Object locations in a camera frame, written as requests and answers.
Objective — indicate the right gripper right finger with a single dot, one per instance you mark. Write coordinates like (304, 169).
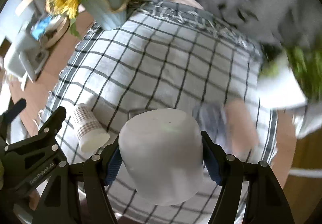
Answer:
(265, 199)

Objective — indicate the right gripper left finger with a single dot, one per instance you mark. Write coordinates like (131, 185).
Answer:
(59, 202)

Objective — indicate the white frosted cup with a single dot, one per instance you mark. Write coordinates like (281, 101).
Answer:
(162, 152)

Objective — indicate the pink cup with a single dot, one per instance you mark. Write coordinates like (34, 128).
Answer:
(240, 128)

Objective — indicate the checkered paper cup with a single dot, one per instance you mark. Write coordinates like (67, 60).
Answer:
(89, 132)

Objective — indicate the white mesh desk fan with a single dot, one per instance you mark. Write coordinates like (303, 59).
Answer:
(25, 56)

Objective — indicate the white plant pot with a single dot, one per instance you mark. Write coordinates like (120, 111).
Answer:
(277, 86)

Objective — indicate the round wooden tray stand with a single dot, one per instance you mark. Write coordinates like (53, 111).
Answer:
(48, 29)

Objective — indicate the green pothos plant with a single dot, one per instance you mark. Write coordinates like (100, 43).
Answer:
(304, 64)

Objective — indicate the plaid tablecloth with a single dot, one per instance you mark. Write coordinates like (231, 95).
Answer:
(166, 55)

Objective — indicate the light blue ribbed vase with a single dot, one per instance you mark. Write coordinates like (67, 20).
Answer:
(109, 14)

